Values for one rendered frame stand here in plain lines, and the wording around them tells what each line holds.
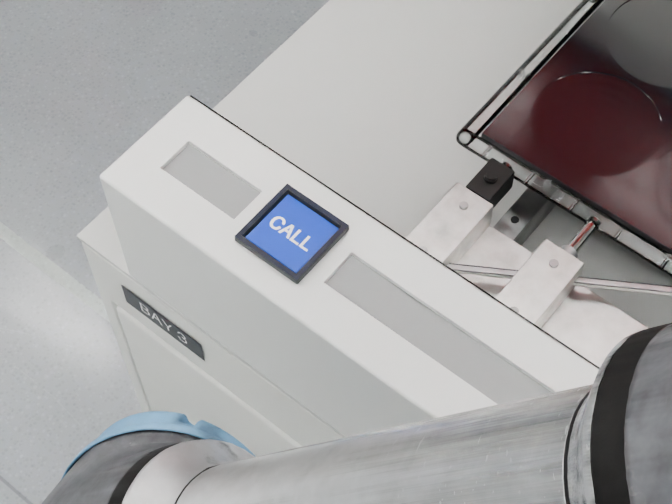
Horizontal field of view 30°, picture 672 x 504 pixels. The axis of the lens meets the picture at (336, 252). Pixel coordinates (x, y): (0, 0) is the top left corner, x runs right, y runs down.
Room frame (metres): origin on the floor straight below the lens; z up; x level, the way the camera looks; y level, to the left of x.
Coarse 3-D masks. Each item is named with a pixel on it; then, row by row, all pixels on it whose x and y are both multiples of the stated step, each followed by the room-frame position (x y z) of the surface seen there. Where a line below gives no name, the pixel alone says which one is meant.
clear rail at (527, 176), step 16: (464, 144) 0.57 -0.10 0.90; (480, 144) 0.57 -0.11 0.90; (512, 160) 0.55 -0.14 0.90; (528, 176) 0.54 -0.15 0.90; (544, 176) 0.54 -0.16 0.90; (544, 192) 0.53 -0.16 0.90; (560, 192) 0.52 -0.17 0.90; (576, 208) 0.51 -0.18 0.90; (592, 208) 0.51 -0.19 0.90; (608, 224) 0.49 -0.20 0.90; (624, 240) 0.48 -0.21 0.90; (640, 240) 0.48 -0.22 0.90; (640, 256) 0.47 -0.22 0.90; (656, 256) 0.47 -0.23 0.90
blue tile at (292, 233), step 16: (288, 208) 0.48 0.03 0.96; (304, 208) 0.47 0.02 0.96; (272, 224) 0.46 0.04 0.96; (288, 224) 0.46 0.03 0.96; (304, 224) 0.46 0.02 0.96; (320, 224) 0.46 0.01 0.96; (256, 240) 0.45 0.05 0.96; (272, 240) 0.45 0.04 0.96; (288, 240) 0.45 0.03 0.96; (304, 240) 0.45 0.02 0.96; (320, 240) 0.45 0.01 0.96; (272, 256) 0.44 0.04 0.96; (288, 256) 0.44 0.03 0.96; (304, 256) 0.44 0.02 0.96
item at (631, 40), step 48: (624, 0) 0.71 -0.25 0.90; (576, 48) 0.66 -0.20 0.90; (624, 48) 0.66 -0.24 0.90; (528, 96) 0.62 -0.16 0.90; (576, 96) 0.62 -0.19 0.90; (624, 96) 0.61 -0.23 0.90; (528, 144) 0.57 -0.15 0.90; (576, 144) 0.57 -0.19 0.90; (624, 144) 0.57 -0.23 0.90; (576, 192) 0.52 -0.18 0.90; (624, 192) 0.52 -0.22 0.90
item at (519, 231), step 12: (528, 192) 0.56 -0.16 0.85; (516, 204) 0.55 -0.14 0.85; (528, 204) 0.55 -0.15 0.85; (540, 204) 0.55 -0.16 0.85; (552, 204) 0.56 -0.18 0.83; (504, 216) 0.54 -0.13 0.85; (516, 216) 0.54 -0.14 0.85; (528, 216) 0.54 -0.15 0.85; (540, 216) 0.55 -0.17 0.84; (504, 228) 0.53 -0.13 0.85; (516, 228) 0.53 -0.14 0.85; (528, 228) 0.53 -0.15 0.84; (516, 240) 0.52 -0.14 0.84
